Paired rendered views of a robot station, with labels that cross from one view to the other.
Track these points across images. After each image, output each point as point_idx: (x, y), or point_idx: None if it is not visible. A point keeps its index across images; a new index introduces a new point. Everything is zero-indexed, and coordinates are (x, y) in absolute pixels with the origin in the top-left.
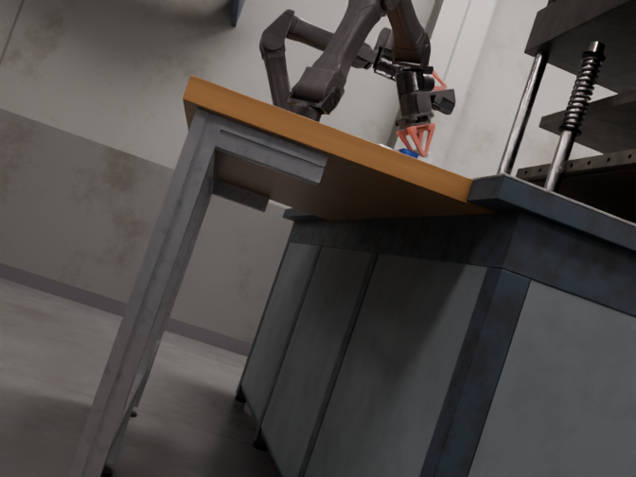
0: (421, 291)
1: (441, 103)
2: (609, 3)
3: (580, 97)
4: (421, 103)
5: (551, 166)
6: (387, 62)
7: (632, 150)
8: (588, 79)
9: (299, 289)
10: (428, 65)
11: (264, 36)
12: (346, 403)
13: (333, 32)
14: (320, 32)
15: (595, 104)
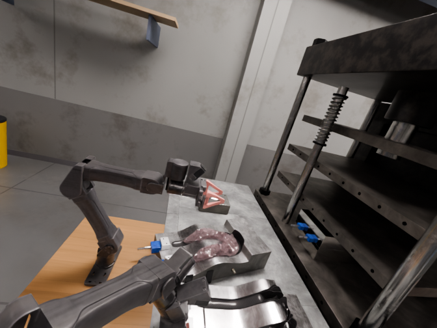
0: None
1: (196, 302)
2: (358, 65)
3: (328, 125)
4: (173, 315)
5: (306, 163)
6: (174, 190)
7: (361, 191)
8: (335, 113)
9: None
10: (175, 285)
11: (62, 189)
12: None
13: (124, 173)
14: (112, 175)
15: (337, 127)
